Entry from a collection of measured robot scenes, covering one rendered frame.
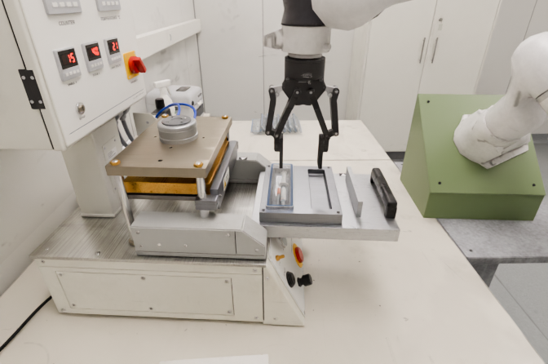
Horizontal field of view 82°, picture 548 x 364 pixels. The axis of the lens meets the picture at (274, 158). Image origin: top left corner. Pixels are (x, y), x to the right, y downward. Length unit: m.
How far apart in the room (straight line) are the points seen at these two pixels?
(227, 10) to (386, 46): 1.38
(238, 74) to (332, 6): 2.71
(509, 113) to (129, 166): 0.88
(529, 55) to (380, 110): 2.12
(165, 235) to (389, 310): 0.52
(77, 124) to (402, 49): 2.56
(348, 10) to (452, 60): 2.64
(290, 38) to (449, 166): 0.72
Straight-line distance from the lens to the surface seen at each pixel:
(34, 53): 0.58
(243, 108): 3.23
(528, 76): 0.92
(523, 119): 0.99
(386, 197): 0.70
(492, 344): 0.86
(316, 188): 0.75
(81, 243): 0.77
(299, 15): 0.57
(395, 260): 0.94
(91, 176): 0.78
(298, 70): 0.59
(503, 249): 1.12
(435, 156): 1.12
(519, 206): 1.24
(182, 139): 0.67
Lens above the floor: 1.37
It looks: 27 degrees down
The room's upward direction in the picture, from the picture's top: straight up
